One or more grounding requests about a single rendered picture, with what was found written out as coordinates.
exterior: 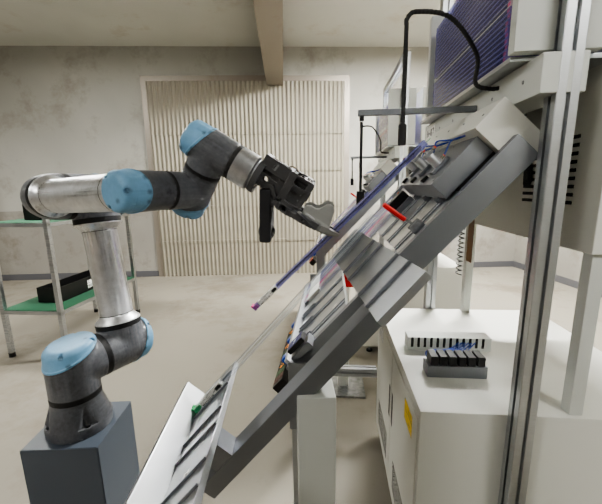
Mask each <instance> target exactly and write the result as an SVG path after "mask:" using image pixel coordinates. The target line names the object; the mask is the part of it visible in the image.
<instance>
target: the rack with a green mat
mask: <svg viewBox="0 0 602 504"><path fill-rule="evenodd" d="M121 216H125V224H126V232H127V241H128V250H129V258H130V267H131V276H132V277H128V276H127V280H128V283H130V282H132V284H133V293H134V302H135V311H137V312H139V313H140V305H139V296H138V287H137V278H136V269H135V260H134V252H133V243H132V234H131V225H130V216H129V214H127V213H124V214H122V215H121ZM66 224H73V223H72V219H71V220H49V219H44V218H42V220H24V219H16V220H7V221H0V227H43V230H44V236H45V242H46V248H47V254H48V261H49V267H50V273H51V279H52V285H53V291H54V297H55V303H44V302H39V301H38V296H37V297H34V298H32V299H29V300H26V301H24V302H21V303H18V304H16V305H13V306H10V307H8V308H7V304H6V299H5V293H4V288H3V283H2V278H1V272H0V314H1V319H2V324H3V329H4V334H5V339H6V344H7V349H8V354H9V358H12V357H15V356H16V351H15V346H14V340H13V335H12V330H11V325H10V319H9V314H10V315H57V316H58V322H59V328H60V334H61V337H63V336H66V335H68V333H67V326H66V320H65V314H66V313H68V312H70V311H72V310H74V309H76V308H78V307H80V306H82V305H84V304H86V303H89V302H91V301H93V308H94V312H98V308H97V304H96V299H95V294H94V289H91V290H89V291H87V292H84V293H82V294H80V295H78V296H75V297H73V298H71V299H68V300H66V301H64V302H63V301H62V295H61V288H60V282H59V276H58V269H57V263H56V257H55V250H54V244H53V238H52V231H51V227H52V226H59V225H66Z"/></svg>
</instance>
